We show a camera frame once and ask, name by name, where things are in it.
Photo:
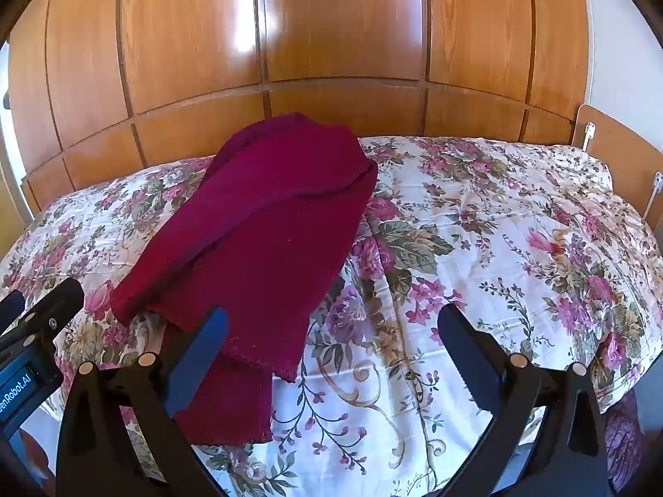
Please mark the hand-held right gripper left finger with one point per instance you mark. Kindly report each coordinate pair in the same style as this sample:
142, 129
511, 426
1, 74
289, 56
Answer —
199, 360

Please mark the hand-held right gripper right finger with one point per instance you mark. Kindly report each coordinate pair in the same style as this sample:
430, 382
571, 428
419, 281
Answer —
466, 357

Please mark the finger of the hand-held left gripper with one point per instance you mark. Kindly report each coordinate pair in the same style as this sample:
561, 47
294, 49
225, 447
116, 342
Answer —
59, 303
10, 308

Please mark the maroon knit garment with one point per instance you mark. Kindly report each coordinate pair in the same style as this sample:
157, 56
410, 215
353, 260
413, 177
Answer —
269, 228

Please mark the floral bedspread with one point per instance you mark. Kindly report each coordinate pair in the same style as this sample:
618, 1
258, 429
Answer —
466, 248

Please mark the dark purple cloth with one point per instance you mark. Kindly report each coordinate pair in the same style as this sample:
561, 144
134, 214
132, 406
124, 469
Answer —
624, 435

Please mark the wooden bed board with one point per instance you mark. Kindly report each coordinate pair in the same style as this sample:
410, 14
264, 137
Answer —
616, 140

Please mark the wooden wardrobe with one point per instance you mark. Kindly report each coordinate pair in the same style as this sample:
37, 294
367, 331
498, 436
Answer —
336, 20

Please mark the white metal bracket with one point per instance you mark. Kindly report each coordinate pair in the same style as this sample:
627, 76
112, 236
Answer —
588, 134
655, 189

